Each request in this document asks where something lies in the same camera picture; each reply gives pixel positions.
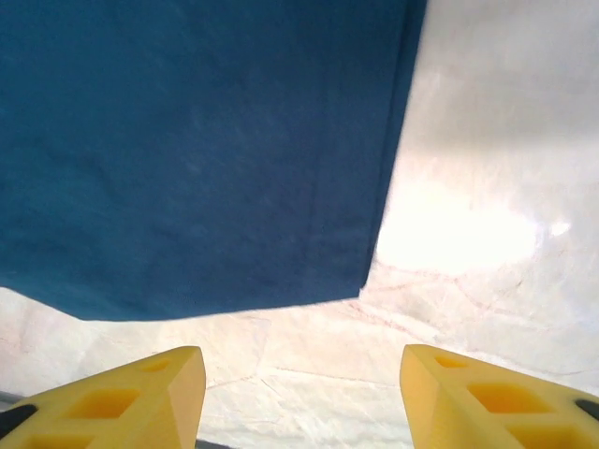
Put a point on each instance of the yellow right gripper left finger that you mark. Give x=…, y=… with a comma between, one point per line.
x=140, y=411

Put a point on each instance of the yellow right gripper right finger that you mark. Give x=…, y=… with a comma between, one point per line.
x=449, y=411

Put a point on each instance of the navy blue t-shirt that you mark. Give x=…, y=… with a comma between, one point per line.
x=196, y=154

